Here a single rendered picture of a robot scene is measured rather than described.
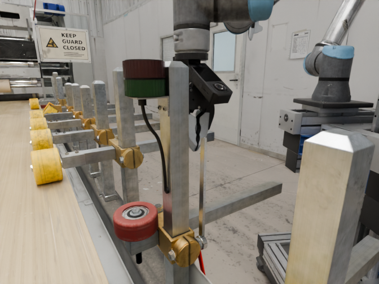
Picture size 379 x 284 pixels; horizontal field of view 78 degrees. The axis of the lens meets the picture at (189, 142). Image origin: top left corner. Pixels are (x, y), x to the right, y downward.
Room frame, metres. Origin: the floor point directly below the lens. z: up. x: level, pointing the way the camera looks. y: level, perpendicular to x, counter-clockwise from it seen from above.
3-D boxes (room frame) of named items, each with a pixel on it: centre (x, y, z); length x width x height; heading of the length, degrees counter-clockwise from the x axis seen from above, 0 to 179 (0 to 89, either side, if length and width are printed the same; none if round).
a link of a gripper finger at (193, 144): (0.53, 0.01, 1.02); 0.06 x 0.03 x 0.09; 32
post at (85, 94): (1.01, 0.44, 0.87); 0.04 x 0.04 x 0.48; 33
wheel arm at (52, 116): (1.28, 0.54, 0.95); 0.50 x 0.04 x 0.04; 123
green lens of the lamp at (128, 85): (0.35, 0.06, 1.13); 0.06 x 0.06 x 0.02
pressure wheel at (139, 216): (0.38, 0.10, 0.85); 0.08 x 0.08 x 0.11
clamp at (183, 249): (0.40, 0.04, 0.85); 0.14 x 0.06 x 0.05; 33
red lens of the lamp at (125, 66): (0.35, 0.06, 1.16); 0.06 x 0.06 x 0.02
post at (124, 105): (0.59, 0.16, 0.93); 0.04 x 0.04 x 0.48; 33
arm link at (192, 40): (0.53, 0.00, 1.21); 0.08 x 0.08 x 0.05
